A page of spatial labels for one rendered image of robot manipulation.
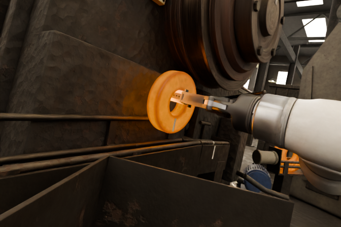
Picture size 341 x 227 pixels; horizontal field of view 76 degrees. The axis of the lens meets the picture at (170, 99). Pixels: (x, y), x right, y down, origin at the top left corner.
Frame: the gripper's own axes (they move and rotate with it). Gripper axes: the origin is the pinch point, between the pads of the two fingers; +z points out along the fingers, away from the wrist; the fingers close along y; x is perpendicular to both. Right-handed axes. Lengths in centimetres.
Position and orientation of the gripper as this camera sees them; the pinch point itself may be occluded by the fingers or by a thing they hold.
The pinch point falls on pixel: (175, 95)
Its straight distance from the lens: 54.0
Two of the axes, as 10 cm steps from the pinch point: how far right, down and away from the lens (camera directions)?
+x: 2.6, -9.7, 0.0
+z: -7.5, -2.0, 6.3
